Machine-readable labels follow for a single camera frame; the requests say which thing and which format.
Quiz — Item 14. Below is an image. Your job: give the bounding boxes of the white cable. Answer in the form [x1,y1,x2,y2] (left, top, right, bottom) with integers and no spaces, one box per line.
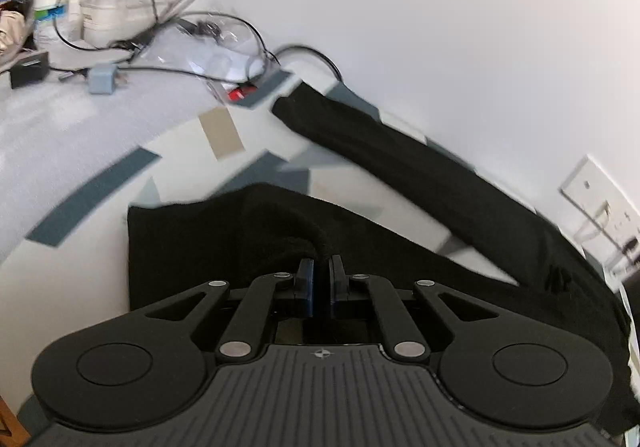
[574,201,615,249]

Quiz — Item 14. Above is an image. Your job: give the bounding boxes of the blue grey adapter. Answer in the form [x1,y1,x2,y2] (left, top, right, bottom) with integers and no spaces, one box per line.
[87,65,129,96]

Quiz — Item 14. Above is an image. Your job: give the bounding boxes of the white wide socket plate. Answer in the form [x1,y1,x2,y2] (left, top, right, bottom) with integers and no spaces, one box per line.
[581,196,640,258]

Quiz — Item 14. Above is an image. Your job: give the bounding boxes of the white tub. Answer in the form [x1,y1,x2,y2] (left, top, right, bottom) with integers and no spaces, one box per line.
[79,0,157,48]

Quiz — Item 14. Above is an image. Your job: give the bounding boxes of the black charger block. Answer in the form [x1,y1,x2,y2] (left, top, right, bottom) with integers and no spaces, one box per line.
[9,51,50,89]

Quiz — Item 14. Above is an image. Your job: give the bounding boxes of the geometric print tablecloth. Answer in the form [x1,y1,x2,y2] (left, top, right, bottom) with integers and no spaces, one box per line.
[0,69,640,428]

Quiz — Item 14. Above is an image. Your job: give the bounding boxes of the clear plastic bag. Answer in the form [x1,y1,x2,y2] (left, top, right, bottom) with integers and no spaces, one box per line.
[149,8,282,104]

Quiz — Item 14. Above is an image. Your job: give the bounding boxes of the thick black cable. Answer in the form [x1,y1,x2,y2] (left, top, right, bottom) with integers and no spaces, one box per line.
[271,44,344,81]

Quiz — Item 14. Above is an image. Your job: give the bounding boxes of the red small item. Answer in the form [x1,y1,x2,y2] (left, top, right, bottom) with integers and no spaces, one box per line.
[227,84,259,102]

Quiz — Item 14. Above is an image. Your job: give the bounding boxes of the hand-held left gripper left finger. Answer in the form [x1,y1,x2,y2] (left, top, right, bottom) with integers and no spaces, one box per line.
[131,257,317,362]

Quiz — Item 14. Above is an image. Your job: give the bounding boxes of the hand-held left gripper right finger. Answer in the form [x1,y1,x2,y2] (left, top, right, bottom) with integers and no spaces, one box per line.
[328,254,512,362]

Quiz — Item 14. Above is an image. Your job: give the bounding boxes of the white bottle blue label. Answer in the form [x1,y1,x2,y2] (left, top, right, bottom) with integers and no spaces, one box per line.
[32,0,69,51]

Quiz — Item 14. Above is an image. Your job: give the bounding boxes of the white outlet plate round hole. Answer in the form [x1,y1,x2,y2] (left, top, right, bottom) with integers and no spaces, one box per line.
[559,154,627,214]

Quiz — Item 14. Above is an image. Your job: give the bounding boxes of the black pants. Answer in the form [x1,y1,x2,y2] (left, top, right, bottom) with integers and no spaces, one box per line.
[127,82,640,436]

